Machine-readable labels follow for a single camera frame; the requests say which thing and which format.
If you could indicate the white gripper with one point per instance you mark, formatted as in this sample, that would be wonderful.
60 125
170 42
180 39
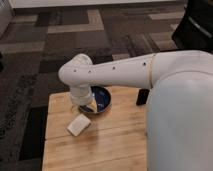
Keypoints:
81 96

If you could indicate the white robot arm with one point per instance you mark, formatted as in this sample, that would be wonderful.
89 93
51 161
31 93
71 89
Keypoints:
179 119

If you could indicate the dark blue bowl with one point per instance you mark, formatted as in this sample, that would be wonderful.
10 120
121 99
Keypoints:
101 101

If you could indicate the white rectangular sponge block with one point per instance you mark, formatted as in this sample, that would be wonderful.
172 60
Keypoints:
78 124

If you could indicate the black phone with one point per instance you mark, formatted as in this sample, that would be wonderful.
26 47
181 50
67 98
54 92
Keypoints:
142 97

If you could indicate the white cabinet corner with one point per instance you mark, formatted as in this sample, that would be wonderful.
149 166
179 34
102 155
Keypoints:
6 15

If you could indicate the black chair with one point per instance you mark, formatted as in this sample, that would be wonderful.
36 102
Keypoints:
195 31

